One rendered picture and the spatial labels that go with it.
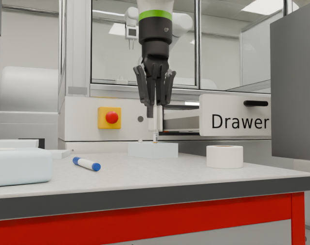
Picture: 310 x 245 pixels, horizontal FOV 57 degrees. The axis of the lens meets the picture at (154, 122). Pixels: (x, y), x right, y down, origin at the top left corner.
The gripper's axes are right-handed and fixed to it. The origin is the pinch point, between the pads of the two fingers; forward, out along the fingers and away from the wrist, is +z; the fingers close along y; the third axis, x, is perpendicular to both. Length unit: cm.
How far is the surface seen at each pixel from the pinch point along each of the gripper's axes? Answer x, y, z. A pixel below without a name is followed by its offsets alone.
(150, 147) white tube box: 2.3, 3.3, 7.6
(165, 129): -18.0, -17.1, 2.6
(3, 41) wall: -351, -6, -116
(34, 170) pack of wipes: 23.2, 35.8, 8.6
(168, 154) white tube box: 3.4, -1.8, 9.5
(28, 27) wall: -343, -35, -138
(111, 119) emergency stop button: -18.0, 4.1, -0.2
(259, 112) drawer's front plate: 14.5, -25.5, -1.8
